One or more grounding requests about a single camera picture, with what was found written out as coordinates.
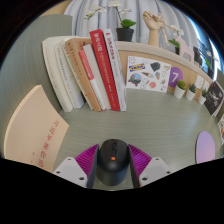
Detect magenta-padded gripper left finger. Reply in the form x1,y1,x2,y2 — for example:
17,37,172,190
53,143,100,189

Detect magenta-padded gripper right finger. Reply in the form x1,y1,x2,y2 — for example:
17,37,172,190
128,143,173,189

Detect black computer mouse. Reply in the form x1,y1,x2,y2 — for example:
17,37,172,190
96,138,131,187

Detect round lilac mouse pad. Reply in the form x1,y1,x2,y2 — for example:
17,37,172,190
195,130,216,164

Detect beige paperback book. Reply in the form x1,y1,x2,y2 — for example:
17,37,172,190
3,84,70,173

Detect succulent in white pot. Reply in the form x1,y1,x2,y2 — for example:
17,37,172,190
185,83,198,102
198,88,209,106
173,79,188,100

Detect white book with red stripe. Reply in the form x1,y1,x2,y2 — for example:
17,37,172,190
78,44,112,112

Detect thin white book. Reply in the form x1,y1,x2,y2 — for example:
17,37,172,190
54,39,86,110

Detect white sticker sheet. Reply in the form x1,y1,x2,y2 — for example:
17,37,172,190
125,55,172,94

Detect brown kraft book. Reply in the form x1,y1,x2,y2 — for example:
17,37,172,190
64,37,103,113

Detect round purple number sticker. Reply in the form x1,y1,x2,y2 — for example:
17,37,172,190
167,66,184,89

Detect black cover book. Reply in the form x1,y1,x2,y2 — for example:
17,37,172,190
203,80,224,118

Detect thick white book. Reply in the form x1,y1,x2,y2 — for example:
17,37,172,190
41,35,75,113

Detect wooden hand model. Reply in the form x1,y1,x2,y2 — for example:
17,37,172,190
142,10,165,47

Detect grey white curtain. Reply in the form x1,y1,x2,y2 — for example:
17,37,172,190
63,0,201,53

